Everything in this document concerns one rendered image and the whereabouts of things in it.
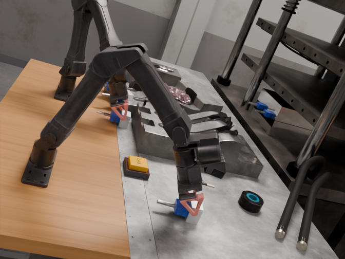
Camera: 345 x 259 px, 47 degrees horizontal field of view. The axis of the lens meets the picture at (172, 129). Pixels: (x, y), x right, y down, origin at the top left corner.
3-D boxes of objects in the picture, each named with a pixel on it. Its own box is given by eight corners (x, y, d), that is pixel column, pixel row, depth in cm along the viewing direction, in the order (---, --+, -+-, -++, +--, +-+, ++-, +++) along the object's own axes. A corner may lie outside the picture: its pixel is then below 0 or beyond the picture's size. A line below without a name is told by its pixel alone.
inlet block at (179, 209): (154, 213, 112) (160, 198, 110) (154, 203, 117) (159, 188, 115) (196, 224, 114) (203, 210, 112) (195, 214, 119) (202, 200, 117)
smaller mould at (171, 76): (145, 79, 220) (148, 68, 217) (141, 70, 233) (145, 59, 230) (177, 88, 226) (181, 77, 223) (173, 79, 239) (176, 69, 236)
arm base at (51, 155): (62, 130, 121) (39, 124, 119) (53, 164, 103) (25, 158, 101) (57, 151, 124) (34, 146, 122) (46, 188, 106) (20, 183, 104)
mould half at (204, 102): (122, 115, 165) (130, 92, 161) (103, 89, 185) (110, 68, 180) (214, 126, 192) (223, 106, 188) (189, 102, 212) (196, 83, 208)
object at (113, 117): (94, 120, 152) (97, 108, 150) (95, 114, 157) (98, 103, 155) (127, 129, 155) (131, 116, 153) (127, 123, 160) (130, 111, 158)
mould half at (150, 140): (137, 152, 141) (149, 119, 136) (131, 121, 164) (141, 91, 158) (257, 178, 156) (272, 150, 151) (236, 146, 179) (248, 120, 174)
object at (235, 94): (285, 191, 172) (291, 180, 170) (209, 85, 285) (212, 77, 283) (425, 221, 197) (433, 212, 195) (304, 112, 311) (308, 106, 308)
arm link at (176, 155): (200, 158, 111) (197, 136, 108) (200, 169, 106) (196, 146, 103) (177, 160, 112) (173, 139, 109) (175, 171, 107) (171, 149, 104)
